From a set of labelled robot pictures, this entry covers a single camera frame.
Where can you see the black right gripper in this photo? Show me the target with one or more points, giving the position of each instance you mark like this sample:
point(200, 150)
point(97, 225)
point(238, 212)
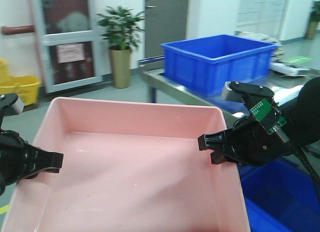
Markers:
point(246, 143)

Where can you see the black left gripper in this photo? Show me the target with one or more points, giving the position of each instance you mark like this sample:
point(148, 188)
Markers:
point(19, 160)

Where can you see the pink plastic bin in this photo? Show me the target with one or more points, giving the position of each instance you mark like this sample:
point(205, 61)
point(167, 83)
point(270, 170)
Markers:
point(129, 167)

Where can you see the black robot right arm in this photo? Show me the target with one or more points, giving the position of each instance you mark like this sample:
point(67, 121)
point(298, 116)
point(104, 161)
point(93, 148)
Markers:
point(303, 118)

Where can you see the green circuit board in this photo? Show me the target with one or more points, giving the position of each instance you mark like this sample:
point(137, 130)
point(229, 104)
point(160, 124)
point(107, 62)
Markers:
point(268, 116)

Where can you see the yellow mop bucket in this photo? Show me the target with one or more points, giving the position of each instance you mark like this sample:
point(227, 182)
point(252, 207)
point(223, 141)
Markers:
point(27, 86)

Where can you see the blue crate lower right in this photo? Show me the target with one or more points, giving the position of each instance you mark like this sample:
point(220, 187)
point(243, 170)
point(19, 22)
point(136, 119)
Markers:
point(279, 197)

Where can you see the blue plastic crate on table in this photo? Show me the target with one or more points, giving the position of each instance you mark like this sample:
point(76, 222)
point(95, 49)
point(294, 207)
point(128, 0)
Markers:
point(204, 64)

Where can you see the glass door with notice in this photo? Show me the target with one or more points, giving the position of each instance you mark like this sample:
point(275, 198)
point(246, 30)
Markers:
point(68, 43)

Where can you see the potted plant gold pot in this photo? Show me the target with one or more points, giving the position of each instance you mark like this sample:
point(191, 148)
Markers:
point(122, 30)

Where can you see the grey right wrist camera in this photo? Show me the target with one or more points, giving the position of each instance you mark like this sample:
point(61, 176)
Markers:
point(246, 93)

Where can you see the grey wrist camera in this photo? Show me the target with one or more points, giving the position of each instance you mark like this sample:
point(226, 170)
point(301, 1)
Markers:
point(246, 93)
point(11, 104)

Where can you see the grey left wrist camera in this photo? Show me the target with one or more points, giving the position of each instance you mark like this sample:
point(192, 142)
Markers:
point(11, 104)

